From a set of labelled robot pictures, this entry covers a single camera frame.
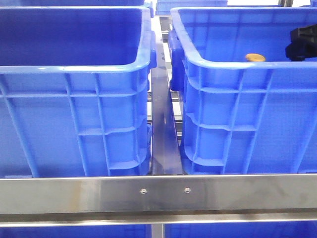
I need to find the yellow mushroom push button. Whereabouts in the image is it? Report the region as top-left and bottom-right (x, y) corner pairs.
(245, 53), (266, 62)

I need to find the red mushroom push button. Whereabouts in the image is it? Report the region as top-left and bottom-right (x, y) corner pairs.
(285, 24), (317, 61)

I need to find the steel centre divider bar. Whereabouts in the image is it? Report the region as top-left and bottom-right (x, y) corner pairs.
(151, 16), (183, 176)

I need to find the left blue plastic bin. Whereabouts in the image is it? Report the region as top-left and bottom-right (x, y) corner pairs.
(0, 6), (156, 179)

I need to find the blue plastic bin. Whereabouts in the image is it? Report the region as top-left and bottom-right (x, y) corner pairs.
(0, 6), (156, 179)
(170, 7), (317, 175)

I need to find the right blue plastic bin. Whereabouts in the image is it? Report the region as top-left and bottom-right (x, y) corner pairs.
(170, 7), (317, 175)

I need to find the far blue crate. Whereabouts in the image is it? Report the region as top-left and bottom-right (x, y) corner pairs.
(156, 0), (228, 15)

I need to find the lower left blue bin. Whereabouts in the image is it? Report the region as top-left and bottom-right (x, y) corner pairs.
(0, 225), (151, 238)

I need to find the lower right blue bin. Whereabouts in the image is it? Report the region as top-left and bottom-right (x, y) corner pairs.
(165, 221), (317, 238)

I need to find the blue bin behind left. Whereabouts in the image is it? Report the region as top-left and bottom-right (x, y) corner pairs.
(0, 0), (154, 18)

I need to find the steel front shelf rail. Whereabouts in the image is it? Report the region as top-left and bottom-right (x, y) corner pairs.
(0, 174), (317, 227)

